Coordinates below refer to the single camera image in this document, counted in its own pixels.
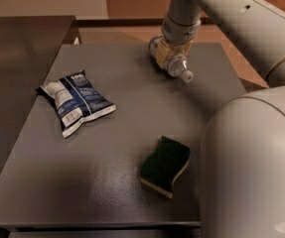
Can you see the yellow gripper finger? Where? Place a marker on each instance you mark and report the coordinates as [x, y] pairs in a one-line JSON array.
[[182, 50], [164, 53]]

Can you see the blue chip bag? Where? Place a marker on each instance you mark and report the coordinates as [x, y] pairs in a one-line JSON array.
[[75, 101]]

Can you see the clear blue-labelled plastic bottle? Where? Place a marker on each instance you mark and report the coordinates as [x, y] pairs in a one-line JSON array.
[[178, 66]]

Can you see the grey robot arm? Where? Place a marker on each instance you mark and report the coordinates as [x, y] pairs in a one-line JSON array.
[[242, 156]]

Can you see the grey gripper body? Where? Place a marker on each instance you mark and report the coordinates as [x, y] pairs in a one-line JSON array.
[[179, 34]]

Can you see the green and yellow sponge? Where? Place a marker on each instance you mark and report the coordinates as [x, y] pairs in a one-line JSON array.
[[168, 161]]

